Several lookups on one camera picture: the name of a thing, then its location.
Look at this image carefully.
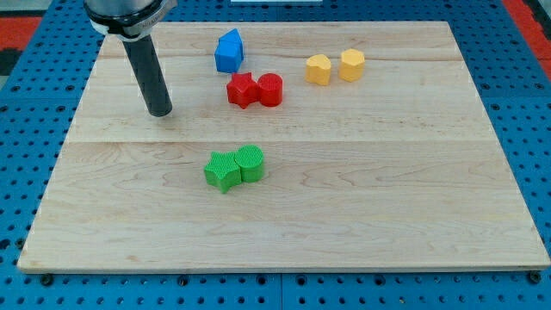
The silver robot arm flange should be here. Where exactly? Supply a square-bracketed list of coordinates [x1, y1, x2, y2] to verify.
[84, 0, 177, 42]

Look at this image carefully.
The green star block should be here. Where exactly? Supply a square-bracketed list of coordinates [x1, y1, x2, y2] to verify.
[203, 152, 242, 194]

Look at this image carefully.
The red star block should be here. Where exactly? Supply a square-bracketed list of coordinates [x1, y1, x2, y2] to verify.
[226, 72, 259, 109]

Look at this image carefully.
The wooden board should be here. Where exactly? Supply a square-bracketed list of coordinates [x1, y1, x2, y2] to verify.
[18, 22, 550, 274]

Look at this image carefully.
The green cylinder block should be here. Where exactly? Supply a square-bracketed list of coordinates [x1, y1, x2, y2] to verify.
[234, 145, 264, 183]

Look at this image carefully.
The red cylinder block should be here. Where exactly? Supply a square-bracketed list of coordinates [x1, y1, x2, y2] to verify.
[257, 73, 283, 107]

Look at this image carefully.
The yellow heart block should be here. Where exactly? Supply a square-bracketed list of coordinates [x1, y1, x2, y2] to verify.
[305, 54, 331, 86]

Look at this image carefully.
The blue cube block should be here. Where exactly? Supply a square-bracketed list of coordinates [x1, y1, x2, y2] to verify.
[214, 41, 244, 73]

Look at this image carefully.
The blue pentagon block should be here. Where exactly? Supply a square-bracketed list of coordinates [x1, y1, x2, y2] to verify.
[219, 28, 243, 47]

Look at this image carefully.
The yellow hexagon block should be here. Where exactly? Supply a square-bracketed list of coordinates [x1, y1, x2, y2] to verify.
[338, 48, 365, 82]

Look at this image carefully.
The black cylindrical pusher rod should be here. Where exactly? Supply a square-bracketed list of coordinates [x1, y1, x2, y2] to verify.
[123, 35, 172, 117]

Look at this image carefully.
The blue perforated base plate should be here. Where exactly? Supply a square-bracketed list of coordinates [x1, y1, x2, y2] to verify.
[1, 1, 550, 309]

